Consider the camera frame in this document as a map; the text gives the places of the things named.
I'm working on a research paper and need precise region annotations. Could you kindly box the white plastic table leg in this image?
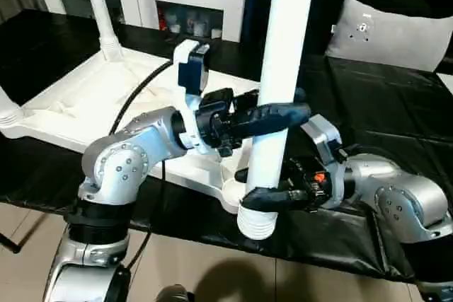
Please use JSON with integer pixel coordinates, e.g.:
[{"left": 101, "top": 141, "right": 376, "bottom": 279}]
[
  {"left": 236, "top": 0, "right": 318, "bottom": 241},
  {"left": 83, "top": 0, "right": 124, "bottom": 62},
  {"left": 0, "top": 86, "right": 23, "bottom": 129}
]

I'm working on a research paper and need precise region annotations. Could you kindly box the white plastic table top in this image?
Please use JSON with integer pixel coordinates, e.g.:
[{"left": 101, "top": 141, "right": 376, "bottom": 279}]
[{"left": 0, "top": 47, "right": 263, "bottom": 214}]

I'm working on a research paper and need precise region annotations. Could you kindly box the black work mat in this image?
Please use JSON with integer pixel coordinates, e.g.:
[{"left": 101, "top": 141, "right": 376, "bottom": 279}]
[{"left": 0, "top": 8, "right": 453, "bottom": 285}]

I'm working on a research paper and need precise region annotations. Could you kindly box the grey cushion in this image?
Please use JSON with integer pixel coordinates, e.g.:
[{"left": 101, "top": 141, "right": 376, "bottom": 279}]
[{"left": 324, "top": 0, "right": 453, "bottom": 73}]

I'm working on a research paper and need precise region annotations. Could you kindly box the white flat board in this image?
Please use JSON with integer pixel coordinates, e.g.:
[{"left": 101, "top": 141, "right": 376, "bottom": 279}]
[{"left": 437, "top": 71, "right": 453, "bottom": 94}]

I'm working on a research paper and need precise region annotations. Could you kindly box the black table support leg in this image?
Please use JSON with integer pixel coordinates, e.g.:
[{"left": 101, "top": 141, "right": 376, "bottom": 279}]
[{"left": 0, "top": 231, "right": 22, "bottom": 254}]

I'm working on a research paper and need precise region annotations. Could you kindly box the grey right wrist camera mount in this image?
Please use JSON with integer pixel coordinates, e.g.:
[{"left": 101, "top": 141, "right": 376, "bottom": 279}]
[{"left": 300, "top": 114, "right": 346, "bottom": 209}]

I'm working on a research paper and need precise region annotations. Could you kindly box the black right camera cable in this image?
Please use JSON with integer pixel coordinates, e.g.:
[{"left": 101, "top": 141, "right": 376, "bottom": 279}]
[{"left": 339, "top": 144, "right": 390, "bottom": 161}]

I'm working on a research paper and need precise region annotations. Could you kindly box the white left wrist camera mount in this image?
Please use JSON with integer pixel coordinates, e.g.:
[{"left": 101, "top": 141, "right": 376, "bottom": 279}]
[{"left": 172, "top": 40, "right": 213, "bottom": 154}]

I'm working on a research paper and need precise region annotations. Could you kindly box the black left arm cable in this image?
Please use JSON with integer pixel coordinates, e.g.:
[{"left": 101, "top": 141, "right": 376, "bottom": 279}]
[{"left": 127, "top": 160, "right": 167, "bottom": 271}]

